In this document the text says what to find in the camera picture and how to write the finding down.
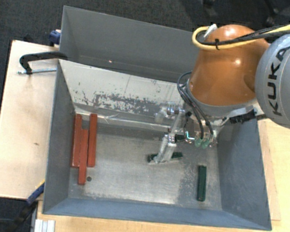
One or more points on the dark green block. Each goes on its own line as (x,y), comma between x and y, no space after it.
(177,155)
(202,183)

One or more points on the red-brown flat block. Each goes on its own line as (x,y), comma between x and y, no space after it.
(83,163)
(92,140)
(76,143)

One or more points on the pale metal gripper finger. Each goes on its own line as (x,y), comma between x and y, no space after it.
(169,148)
(161,150)

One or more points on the grey metal bin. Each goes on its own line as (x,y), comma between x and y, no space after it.
(136,171)

